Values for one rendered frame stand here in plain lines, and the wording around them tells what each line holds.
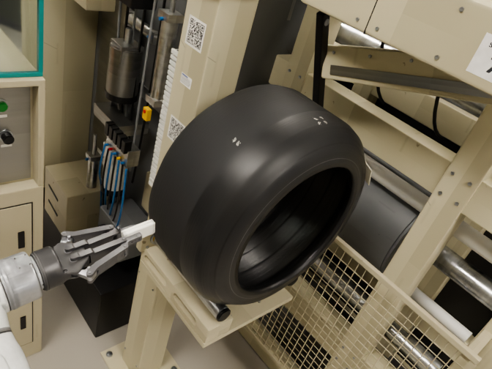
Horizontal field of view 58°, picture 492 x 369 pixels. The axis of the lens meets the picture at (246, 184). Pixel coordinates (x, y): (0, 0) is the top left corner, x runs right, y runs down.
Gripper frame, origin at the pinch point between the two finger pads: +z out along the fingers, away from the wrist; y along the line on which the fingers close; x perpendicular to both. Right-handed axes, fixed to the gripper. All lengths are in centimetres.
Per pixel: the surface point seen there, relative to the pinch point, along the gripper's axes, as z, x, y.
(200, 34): 35, -25, 32
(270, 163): 25.5, -14.6, -8.6
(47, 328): -7, 122, 71
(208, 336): 16.4, 41.0, -9.1
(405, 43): 62, -35, -8
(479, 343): 76, 34, -56
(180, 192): 12.4, -2.7, 3.9
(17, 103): -3, 4, 66
